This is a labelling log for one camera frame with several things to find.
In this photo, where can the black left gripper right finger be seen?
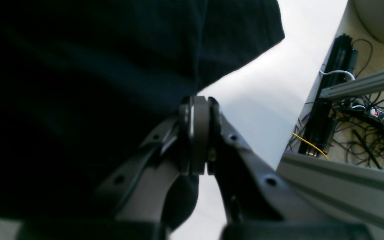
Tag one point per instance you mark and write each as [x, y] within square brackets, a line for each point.
[259, 204]

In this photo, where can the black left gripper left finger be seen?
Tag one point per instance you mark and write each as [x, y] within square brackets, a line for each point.
[133, 195]

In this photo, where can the black T-shirt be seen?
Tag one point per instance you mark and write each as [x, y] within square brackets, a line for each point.
[82, 82]

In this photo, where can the aluminium frame rail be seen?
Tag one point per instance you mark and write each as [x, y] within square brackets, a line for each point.
[356, 191]

